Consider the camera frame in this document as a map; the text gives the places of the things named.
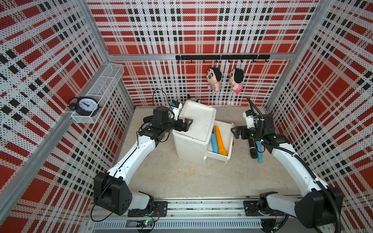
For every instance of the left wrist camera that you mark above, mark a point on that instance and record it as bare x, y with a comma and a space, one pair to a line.
176, 105

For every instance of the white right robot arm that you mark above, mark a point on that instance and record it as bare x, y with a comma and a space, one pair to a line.
319, 204

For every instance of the boy doll pink shirt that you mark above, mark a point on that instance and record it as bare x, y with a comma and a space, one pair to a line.
236, 80

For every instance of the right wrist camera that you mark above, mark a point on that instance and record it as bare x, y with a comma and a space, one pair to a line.
249, 119

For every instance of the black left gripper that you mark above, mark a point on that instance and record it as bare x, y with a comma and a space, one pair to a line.
185, 126

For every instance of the white three-drawer cabinet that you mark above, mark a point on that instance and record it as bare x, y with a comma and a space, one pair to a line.
192, 145

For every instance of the boy doll striped shirt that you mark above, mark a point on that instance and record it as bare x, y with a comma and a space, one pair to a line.
214, 77

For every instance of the black hook rail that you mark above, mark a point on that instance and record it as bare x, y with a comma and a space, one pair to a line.
253, 57

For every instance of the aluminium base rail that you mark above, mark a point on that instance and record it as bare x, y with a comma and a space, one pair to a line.
197, 215

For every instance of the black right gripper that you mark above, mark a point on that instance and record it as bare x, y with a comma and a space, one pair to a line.
244, 128

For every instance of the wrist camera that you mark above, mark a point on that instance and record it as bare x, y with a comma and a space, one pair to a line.
249, 119
176, 105

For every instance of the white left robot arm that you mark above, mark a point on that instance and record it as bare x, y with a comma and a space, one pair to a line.
111, 191

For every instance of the black clock in basket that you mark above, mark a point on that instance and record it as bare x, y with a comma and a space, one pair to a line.
84, 106

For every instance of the white wire basket shelf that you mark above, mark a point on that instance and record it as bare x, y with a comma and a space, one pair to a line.
103, 86

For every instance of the grey plush toy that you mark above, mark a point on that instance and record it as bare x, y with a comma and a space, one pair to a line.
190, 98

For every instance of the black glasses case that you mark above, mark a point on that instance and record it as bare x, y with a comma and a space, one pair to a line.
148, 119

